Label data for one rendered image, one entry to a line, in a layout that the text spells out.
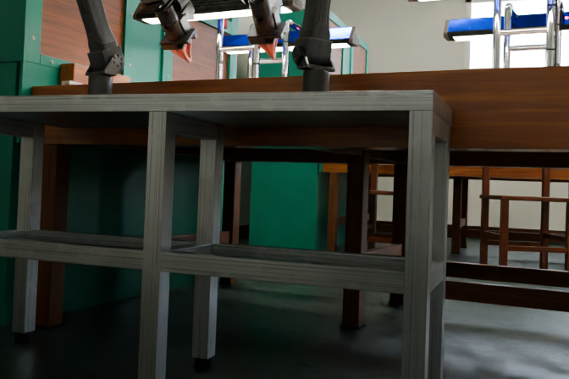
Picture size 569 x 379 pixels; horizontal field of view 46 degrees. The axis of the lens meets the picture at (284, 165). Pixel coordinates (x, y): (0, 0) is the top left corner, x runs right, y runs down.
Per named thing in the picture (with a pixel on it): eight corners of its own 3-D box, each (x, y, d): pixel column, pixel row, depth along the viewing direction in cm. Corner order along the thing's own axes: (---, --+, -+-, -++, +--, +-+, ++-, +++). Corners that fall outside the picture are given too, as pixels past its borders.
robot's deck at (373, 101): (433, 110, 127) (433, 90, 127) (-49, 112, 168) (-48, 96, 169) (472, 144, 211) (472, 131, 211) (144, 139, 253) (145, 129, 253)
